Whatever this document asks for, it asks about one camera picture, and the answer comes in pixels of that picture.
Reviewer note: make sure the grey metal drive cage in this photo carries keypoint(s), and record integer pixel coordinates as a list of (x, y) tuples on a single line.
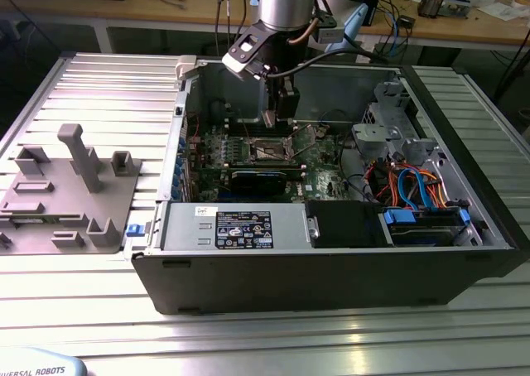
[(379, 131)]

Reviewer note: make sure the RAM stick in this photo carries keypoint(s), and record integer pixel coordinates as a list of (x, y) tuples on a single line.
[(265, 168)]

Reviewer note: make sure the hard disk in blue carrier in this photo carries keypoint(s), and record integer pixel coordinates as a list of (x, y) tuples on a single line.
[(399, 218)]

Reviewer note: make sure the finned CPU cooler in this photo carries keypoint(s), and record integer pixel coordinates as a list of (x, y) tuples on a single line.
[(430, 5)]

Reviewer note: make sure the blue case latch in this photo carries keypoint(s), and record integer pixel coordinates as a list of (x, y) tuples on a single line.
[(133, 230)]

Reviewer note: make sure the white paper sheets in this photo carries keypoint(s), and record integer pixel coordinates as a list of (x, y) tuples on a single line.
[(503, 11)]

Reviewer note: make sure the silver power supply unit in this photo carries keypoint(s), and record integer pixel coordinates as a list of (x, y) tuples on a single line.
[(182, 227)]

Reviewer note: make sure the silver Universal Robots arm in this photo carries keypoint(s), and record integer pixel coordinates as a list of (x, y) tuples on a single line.
[(285, 7)]

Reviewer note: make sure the small black adapter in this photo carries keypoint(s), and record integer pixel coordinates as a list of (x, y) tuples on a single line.
[(406, 22)]

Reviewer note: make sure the black open PC case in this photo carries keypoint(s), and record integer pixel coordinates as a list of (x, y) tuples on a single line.
[(290, 281)]

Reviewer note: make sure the grey electronic module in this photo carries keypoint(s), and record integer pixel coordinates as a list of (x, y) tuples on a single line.
[(455, 5)]

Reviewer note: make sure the green motherboard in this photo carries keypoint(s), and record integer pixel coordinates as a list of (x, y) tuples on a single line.
[(321, 167)]

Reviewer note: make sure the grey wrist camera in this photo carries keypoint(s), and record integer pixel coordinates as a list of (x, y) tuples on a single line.
[(329, 33)]

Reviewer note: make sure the CPU socket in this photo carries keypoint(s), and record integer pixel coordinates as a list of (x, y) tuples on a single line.
[(269, 150)]

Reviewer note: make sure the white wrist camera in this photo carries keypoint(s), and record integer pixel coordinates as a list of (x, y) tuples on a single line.
[(238, 67)]

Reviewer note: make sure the wooden desk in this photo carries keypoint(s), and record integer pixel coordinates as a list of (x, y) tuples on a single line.
[(124, 11)]

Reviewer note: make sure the pale blue teach pendant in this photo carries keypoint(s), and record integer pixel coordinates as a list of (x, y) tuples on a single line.
[(37, 365)]

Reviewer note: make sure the white label sheet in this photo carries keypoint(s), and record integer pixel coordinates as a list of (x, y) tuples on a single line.
[(366, 51)]

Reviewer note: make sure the grey parts rack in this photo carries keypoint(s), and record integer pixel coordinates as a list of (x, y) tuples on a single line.
[(62, 218)]

